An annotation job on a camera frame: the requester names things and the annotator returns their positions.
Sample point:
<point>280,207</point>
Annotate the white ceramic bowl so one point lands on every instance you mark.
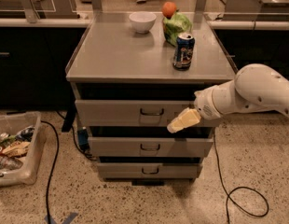
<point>142,21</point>

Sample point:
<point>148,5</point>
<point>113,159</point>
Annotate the orange fruit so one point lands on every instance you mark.
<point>168,9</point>

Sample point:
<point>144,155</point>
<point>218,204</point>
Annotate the grey bottom drawer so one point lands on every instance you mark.
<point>149,170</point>

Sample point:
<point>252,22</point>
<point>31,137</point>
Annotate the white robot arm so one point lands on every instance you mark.
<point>255,88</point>

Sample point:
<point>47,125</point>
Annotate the blue soda can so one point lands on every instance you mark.
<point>184,51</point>

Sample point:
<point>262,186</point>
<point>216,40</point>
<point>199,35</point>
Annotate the blue power adapter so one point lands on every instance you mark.
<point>82,137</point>

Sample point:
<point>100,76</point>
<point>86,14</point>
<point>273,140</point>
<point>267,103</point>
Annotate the clear plastic bin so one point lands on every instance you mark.
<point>27,174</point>

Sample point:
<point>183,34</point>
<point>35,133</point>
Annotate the crumpled snack packages in bin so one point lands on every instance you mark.
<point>13,147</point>

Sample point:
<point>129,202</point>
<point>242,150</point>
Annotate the green chip bag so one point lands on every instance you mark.
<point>178,23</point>

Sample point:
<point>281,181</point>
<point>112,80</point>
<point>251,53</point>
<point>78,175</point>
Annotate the grey top drawer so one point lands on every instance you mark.
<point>130,113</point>

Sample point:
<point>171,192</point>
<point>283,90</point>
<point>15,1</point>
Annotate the grey metal drawer cabinet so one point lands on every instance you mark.
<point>112,62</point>

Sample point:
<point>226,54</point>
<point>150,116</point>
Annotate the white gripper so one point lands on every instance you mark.
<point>205,104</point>

